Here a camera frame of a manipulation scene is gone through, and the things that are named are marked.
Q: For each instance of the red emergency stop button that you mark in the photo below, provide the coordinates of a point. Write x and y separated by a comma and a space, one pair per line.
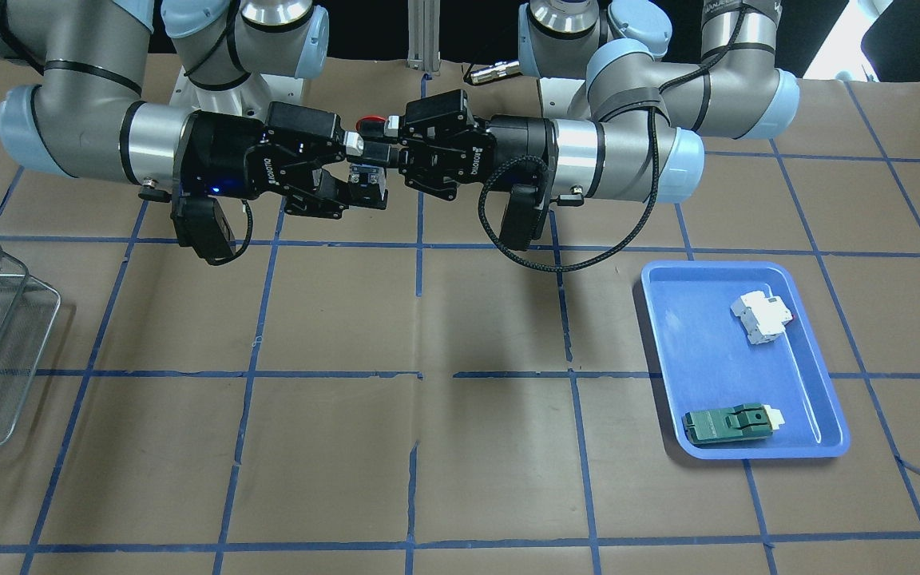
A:
371, 129

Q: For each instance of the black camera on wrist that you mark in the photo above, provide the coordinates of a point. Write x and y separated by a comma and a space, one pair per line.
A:
200, 224
524, 217

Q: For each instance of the white grey circuit breaker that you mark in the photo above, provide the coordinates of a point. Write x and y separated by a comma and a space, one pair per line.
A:
764, 317

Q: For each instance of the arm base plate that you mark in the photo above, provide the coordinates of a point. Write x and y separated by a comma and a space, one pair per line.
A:
251, 99
563, 98

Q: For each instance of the silver cable connector plug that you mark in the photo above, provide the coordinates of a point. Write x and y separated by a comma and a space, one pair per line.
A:
499, 71

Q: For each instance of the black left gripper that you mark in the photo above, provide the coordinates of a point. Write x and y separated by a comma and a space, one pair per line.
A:
517, 140

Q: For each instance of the green electrical switch module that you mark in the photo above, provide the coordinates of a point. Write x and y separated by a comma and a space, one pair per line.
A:
740, 423

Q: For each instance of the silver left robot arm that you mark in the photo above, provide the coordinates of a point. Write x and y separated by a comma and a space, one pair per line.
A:
636, 125

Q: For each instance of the aluminium frame post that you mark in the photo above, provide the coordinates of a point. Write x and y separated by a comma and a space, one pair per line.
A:
422, 22

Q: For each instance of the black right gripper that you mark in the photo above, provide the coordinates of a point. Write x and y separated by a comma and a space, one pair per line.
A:
224, 156

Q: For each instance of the blue plastic tray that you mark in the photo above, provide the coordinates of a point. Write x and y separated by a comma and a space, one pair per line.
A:
707, 362

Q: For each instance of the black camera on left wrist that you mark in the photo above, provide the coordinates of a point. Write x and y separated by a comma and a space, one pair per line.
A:
524, 217

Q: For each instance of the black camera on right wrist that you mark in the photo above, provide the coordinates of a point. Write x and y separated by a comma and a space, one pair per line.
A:
200, 224

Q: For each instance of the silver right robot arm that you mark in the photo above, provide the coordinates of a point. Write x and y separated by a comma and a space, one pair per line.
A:
108, 68

